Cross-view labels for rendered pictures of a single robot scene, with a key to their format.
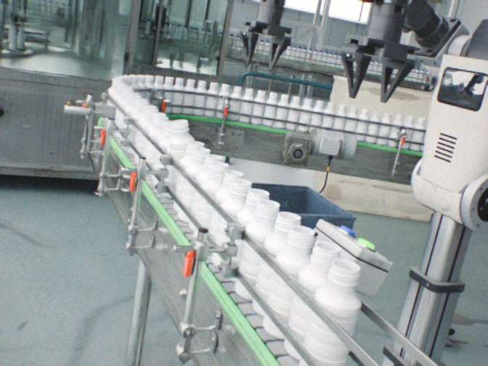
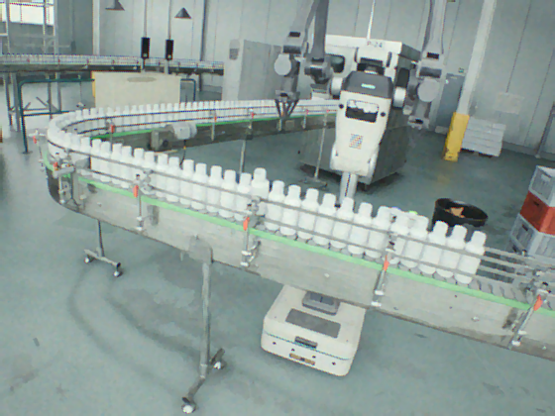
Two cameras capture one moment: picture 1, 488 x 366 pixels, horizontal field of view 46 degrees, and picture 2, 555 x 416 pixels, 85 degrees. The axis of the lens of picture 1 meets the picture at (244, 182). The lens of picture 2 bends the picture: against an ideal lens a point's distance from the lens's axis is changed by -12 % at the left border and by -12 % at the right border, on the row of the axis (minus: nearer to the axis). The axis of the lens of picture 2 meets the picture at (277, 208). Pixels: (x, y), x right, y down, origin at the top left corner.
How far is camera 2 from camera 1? 1.08 m
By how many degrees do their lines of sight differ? 46
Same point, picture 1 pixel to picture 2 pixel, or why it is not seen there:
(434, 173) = (350, 155)
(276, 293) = (436, 256)
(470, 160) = (372, 147)
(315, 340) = (473, 266)
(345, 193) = not seen: hidden behind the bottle
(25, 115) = not seen: outside the picture
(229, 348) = (402, 289)
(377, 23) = (425, 110)
